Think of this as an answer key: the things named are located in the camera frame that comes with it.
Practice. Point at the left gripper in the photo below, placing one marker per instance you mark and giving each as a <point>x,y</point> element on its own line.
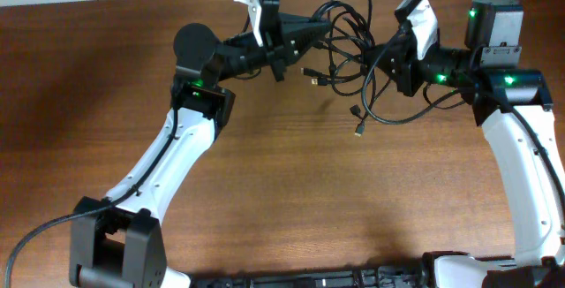
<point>274,48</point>

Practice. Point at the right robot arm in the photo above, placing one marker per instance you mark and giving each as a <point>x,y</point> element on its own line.
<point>514,109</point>

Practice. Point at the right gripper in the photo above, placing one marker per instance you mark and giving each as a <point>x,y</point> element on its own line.
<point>403,55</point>

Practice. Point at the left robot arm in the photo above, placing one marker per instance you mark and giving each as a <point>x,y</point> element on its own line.
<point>117,241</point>

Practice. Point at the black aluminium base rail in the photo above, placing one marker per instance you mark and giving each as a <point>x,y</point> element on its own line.
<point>353,277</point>

